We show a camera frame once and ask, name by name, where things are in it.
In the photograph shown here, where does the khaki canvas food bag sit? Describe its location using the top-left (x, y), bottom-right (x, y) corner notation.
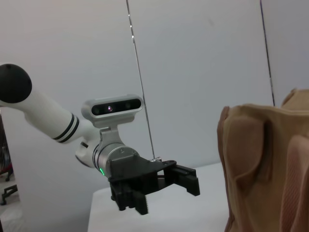
top-left (216, 88), bottom-right (309, 232)

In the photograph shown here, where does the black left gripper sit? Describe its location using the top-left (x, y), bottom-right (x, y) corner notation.
top-left (106, 154), bottom-right (201, 216)

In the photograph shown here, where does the black wheeled stand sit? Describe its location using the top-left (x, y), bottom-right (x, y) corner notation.
top-left (0, 183), bottom-right (18, 206)

